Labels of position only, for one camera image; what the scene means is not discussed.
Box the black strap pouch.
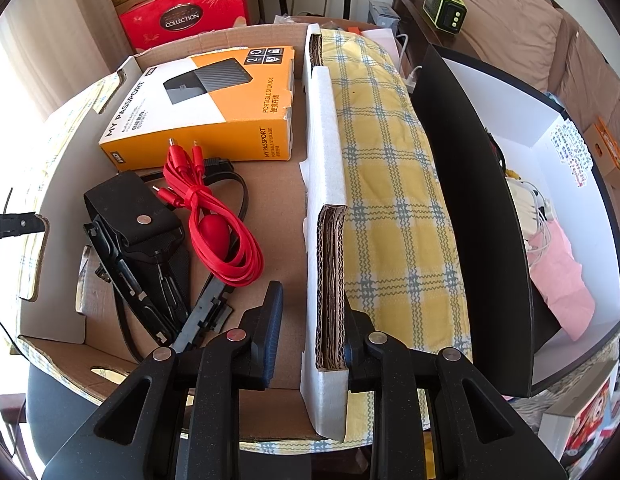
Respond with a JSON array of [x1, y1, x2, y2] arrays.
[[82, 159, 252, 363]]

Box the red cable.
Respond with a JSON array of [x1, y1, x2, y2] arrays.
[[157, 140, 265, 289]]

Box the blue grey small box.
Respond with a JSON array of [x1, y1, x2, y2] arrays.
[[367, 0, 402, 32]]

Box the black plastic bracket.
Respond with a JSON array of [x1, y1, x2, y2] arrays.
[[170, 280, 237, 353]]

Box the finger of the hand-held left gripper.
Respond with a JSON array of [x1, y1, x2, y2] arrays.
[[0, 213, 47, 241]]

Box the white curtain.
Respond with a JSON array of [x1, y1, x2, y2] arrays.
[[0, 0, 122, 128]]

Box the yellow plaid cloth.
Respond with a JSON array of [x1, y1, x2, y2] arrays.
[[17, 27, 476, 457]]

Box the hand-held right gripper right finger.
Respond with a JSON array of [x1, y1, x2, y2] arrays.
[[342, 308, 571, 480]]

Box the wooden chair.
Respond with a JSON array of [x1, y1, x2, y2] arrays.
[[0, 394, 29, 462]]

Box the orange cardboard carton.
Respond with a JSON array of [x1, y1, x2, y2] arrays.
[[589, 116, 620, 177]]

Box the pink cloth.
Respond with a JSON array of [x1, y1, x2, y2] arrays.
[[529, 219, 597, 342]]

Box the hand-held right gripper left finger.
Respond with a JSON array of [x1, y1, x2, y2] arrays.
[[40, 280, 285, 480]]

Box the brown cushioned sofa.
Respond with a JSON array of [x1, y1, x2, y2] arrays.
[[392, 0, 620, 137]]

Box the red chocolate gift box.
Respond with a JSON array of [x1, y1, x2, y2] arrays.
[[117, 0, 251, 54]]

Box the black box white interior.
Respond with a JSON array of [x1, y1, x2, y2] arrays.
[[409, 43, 620, 402]]

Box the green portable device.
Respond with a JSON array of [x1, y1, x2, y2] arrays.
[[422, 0, 469, 37]]

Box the orange hard drive box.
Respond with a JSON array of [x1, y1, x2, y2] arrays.
[[99, 45, 297, 172]]

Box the cardboard box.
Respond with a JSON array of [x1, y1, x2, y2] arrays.
[[10, 22, 352, 444]]

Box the white paper bag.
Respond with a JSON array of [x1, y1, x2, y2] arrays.
[[360, 27, 399, 57]]

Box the white charger cable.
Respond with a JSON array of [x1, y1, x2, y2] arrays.
[[396, 34, 424, 92]]

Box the colourful printed box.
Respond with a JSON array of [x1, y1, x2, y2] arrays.
[[539, 359, 620, 467]]

